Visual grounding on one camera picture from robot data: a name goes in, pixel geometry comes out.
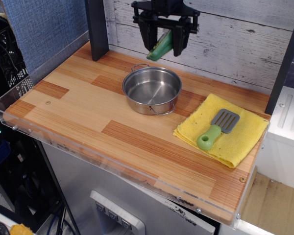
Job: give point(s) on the grey green toy spatula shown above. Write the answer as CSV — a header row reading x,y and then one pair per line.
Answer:
x,y
223,122

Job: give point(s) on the yellow folded cloth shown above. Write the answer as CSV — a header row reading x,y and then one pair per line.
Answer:
x,y
229,149

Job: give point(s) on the clear acrylic table guard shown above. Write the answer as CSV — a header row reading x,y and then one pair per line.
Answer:
x,y
80,108

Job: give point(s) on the small stainless steel pan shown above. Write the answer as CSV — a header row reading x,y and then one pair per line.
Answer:
x,y
152,90

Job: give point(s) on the dark vertical post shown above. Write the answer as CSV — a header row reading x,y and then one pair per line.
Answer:
x,y
97,28
281,77

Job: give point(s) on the black plastic crate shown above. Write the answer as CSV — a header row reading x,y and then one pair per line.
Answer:
x,y
12,65

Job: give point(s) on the dark left vertical post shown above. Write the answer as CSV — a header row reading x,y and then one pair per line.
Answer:
x,y
97,28

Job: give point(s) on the dark right vertical post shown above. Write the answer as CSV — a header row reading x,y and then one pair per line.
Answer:
x,y
281,77

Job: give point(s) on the stainless steel toy fridge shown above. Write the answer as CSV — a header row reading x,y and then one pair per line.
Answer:
x,y
99,202

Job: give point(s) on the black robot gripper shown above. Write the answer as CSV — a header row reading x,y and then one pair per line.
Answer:
x,y
168,14

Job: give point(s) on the green toy avocado half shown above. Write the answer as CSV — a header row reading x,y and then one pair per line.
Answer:
x,y
163,46

